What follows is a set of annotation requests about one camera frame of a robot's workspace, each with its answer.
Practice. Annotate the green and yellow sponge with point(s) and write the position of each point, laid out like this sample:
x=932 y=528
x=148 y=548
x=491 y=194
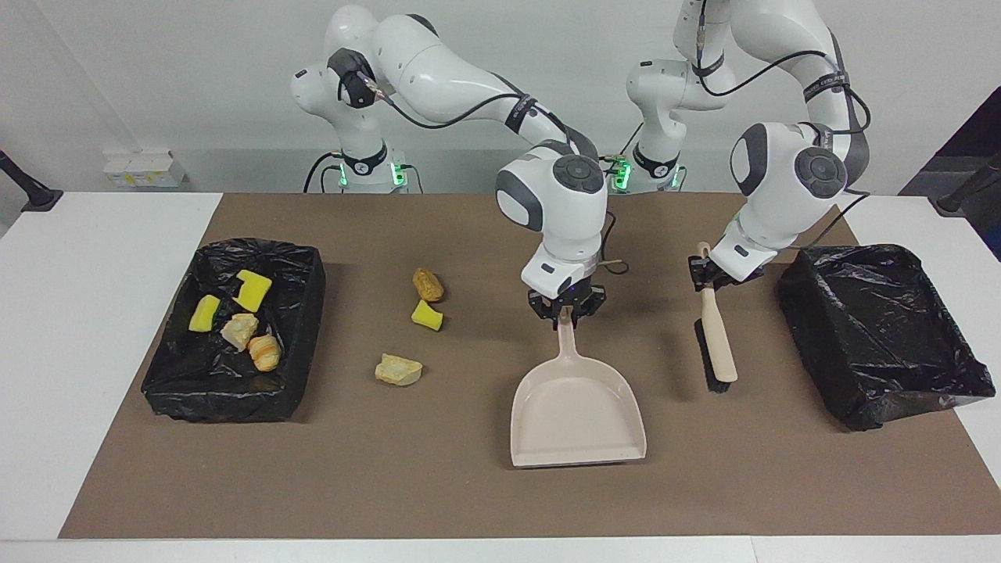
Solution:
x=205 y=314

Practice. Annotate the bin lined with black bag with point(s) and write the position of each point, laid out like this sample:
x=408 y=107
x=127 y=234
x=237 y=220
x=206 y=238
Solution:
x=195 y=383
x=876 y=328

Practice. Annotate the beige plastic dustpan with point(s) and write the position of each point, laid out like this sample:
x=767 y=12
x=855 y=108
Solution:
x=575 y=414

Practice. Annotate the dark grey background panel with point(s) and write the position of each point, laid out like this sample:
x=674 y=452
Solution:
x=970 y=137

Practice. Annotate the black stand foot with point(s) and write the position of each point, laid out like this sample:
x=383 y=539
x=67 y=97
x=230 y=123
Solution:
x=35 y=197
x=950 y=205

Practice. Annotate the striped orange croissant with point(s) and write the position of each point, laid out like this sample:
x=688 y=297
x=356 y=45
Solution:
x=266 y=353

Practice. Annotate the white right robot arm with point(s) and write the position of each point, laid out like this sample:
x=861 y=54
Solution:
x=563 y=203

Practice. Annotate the pale bread chunk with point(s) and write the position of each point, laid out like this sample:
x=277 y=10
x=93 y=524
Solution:
x=397 y=371
x=239 y=331

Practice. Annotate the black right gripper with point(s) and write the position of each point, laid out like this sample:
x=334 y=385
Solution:
x=571 y=299

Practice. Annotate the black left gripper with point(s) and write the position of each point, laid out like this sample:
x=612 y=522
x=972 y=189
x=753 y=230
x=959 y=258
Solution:
x=715 y=281

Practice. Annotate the white wall socket strip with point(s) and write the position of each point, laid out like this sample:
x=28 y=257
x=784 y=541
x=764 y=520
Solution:
x=145 y=169

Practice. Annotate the brown table mat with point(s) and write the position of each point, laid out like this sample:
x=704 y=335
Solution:
x=469 y=500

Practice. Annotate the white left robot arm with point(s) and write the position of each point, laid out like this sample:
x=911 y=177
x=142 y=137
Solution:
x=782 y=172

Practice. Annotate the small yellow sponge piece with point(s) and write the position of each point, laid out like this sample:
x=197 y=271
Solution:
x=426 y=316

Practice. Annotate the brown oval bread roll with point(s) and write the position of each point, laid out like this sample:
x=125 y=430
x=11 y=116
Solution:
x=428 y=285

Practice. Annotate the beige hand brush black bristles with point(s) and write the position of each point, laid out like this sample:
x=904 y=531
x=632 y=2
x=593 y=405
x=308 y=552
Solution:
x=719 y=344

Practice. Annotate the large yellow sponge piece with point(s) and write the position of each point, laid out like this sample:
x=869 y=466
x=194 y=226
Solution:
x=252 y=291

